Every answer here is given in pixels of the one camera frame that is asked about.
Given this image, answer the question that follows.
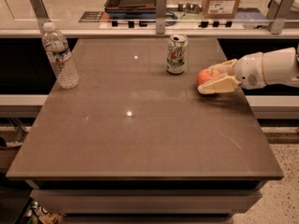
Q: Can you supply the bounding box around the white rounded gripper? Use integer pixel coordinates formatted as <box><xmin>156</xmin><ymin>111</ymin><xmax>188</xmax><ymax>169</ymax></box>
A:
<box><xmin>197</xmin><ymin>52</ymin><xmax>265</xmax><ymax>94</ymax></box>

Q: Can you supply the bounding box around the red apple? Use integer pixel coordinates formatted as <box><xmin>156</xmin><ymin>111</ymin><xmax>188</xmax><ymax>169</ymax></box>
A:
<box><xmin>196</xmin><ymin>68</ymin><xmax>221</xmax><ymax>86</ymax></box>

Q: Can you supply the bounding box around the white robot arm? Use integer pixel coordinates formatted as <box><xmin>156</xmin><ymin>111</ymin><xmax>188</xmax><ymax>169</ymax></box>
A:
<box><xmin>197</xmin><ymin>48</ymin><xmax>299</xmax><ymax>94</ymax></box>

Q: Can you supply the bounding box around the clear plastic water bottle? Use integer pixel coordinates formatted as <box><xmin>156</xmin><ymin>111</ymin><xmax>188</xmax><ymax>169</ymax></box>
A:
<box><xmin>42</xmin><ymin>21</ymin><xmax>79</xmax><ymax>89</ymax></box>

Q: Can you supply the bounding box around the white green soda can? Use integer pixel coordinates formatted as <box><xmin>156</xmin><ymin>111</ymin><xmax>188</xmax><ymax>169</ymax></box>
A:
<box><xmin>166</xmin><ymin>34</ymin><xmax>188</xmax><ymax>75</ymax></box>

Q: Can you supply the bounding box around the brown cardboard box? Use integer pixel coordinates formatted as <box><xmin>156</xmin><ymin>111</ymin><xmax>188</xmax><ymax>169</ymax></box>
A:
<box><xmin>202</xmin><ymin>0</ymin><xmax>240</xmax><ymax>19</ymax></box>

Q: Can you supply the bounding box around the brown table drawer cabinet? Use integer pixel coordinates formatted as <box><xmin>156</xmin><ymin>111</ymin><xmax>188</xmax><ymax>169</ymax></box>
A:
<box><xmin>31</xmin><ymin>189</ymin><xmax>263</xmax><ymax>224</ymax></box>

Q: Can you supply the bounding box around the right metal bracket post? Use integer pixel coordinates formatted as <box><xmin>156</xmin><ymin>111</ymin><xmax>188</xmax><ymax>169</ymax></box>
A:
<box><xmin>266</xmin><ymin>0</ymin><xmax>294</xmax><ymax>35</ymax></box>

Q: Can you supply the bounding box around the metal bracket post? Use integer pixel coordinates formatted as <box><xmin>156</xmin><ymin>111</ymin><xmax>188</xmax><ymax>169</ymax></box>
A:
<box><xmin>266</xmin><ymin>0</ymin><xmax>294</xmax><ymax>35</ymax></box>
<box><xmin>30</xmin><ymin>0</ymin><xmax>50</xmax><ymax>34</ymax></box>
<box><xmin>156</xmin><ymin>0</ymin><xmax>166</xmax><ymax>35</ymax></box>

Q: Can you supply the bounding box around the middle metal bracket post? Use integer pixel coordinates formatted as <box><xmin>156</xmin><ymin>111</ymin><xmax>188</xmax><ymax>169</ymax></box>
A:
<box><xmin>156</xmin><ymin>0</ymin><xmax>166</xmax><ymax>35</ymax></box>

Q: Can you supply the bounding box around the left metal bracket post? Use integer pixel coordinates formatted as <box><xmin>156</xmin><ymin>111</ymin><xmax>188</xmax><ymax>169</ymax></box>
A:
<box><xmin>30</xmin><ymin>0</ymin><xmax>50</xmax><ymax>34</ymax></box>

